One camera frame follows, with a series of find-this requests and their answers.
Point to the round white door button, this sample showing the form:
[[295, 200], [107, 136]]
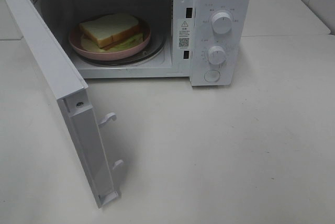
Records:
[[212, 76]]

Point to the white bread sandwich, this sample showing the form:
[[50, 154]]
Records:
[[111, 33]]

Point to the white microwave door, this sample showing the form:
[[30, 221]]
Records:
[[69, 90]]

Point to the pink round plate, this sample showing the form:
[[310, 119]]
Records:
[[86, 51]]

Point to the glass microwave turntable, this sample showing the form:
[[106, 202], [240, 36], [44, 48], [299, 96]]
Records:
[[155, 45]]

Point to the lower white timer knob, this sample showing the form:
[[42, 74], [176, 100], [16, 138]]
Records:
[[216, 55]]

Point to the white microwave oven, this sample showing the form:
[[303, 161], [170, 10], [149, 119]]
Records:
[[186, 24]]

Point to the upper white power knob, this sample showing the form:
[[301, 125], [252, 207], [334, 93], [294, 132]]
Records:
[[221, 22]]

